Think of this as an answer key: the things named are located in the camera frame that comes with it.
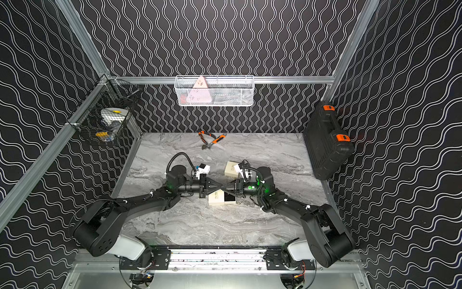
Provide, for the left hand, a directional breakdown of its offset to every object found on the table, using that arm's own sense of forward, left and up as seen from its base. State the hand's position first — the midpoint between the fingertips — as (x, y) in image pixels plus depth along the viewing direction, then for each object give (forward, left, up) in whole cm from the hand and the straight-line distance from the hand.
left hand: (221, 184), depth 75 cm
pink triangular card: (+42, +15, +15) cm, 47 cm away
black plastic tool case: (+22, -49, +2) cm, 54 cm away
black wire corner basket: (+23, +54, +15) cm, 61 cm away
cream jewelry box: (+2, +3, -18) cm, 18 cm away
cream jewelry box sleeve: (+19, -2, -18) cm, 26 cm away
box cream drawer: (+2, -3, -18) cm, 19 cm away
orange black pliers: (+49, +19, -19) cm, 56 cm away
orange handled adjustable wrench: (+38, +13, -19) cm, 44 cm away
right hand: (-1, 0, -3) cm, 3 cm away
